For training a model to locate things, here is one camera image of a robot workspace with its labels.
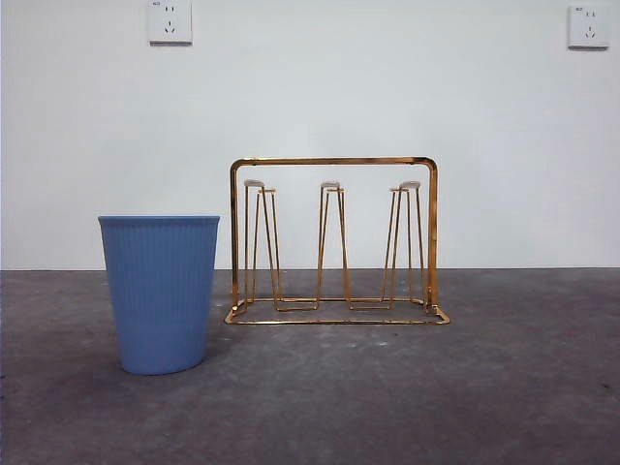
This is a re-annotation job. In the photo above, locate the blue ribbed plastic cup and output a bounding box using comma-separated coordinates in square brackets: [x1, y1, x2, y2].
[97, 215, 222, 377]

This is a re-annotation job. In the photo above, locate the gold wire cup rack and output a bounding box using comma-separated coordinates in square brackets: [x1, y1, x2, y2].
[225, 155, 451, 326]

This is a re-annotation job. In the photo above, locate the white wall power socket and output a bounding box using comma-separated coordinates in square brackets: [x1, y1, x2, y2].
[147, 0, 194, 47]
[567, 5, 610, 50]

